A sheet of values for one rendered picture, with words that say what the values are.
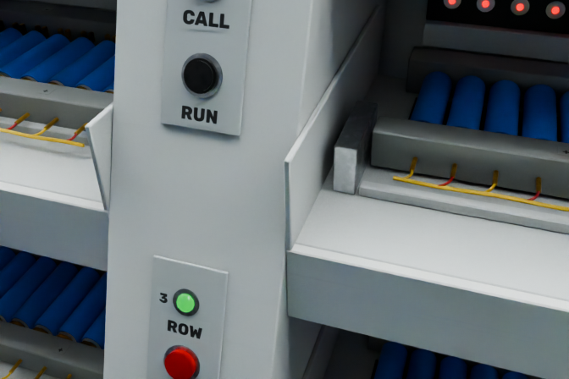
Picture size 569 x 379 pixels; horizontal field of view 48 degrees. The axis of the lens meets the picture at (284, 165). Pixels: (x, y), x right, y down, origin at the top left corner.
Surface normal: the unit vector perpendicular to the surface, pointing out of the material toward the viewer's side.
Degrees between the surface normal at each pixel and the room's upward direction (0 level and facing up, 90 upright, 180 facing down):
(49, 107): 112
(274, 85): 90
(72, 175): 22
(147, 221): 90
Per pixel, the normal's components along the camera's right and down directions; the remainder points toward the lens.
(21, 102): -0.32, 0.55
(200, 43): -0.30, 0.20
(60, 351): -0.02, -0.82
